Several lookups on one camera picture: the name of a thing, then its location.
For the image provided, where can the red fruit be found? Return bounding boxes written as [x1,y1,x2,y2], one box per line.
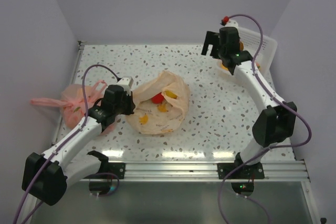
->
[151,93,164,104]

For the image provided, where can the orange plastic bag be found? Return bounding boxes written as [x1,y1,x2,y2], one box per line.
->
[125,70,191,135]

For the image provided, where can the brown kiwi fruit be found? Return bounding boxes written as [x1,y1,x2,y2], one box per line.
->
[239,41,244,51]

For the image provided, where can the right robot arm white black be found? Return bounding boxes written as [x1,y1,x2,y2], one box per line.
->
[201,27,297,178]

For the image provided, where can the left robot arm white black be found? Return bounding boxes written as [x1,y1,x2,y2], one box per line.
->
[22,77,135,206]

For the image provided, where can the pink plastic bag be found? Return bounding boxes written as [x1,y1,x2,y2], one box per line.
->
[30,80,108,130]

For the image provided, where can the yellow fruit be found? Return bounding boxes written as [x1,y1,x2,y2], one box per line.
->
[165,90,178,99]

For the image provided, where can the white plastic basket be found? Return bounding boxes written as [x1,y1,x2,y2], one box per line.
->
[216,27,278,85]

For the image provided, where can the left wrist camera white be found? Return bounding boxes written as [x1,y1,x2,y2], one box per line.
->
[117,76,133,91]

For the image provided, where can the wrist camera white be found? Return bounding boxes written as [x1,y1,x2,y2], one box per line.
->
[117,76,133,91]
[220,16,239,29]

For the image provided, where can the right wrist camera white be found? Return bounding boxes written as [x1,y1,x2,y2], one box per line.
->
[220,16,239,29]

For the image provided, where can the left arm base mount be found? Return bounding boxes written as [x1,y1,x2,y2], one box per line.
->
[87,151,126,198]

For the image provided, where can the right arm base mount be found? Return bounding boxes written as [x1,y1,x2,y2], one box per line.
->
[217,153,265,196]

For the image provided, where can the aluminium rail front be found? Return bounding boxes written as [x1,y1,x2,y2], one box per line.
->
[76,159,308,183]

